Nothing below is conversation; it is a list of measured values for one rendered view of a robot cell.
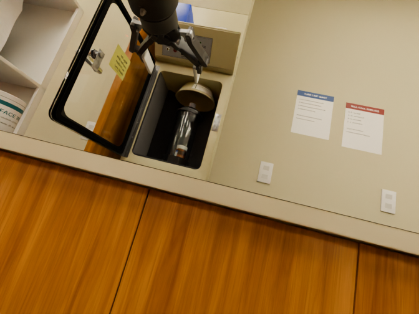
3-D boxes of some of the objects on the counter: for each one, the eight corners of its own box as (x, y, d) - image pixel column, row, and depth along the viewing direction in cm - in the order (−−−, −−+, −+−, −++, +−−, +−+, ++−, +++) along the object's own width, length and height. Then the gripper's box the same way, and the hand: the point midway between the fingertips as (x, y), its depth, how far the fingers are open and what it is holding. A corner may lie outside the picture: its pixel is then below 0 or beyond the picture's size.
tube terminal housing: (139, 180, 103) (184, 45, 121) (207, 198, 100) (242, 56, 118) (115, 170, 79) (176, 3, 97) (203, 192, 75) (249, 15, 94)
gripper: (223, 0, 42) (220, 72, 63) (101, -21, 44) (137, 55, 65) (214, 32, 40) (214, 95, 61) (86, 7, 42) (128, 76, 63)
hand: (173, 71), depth 62 cm, fingers open, 13 cm apart
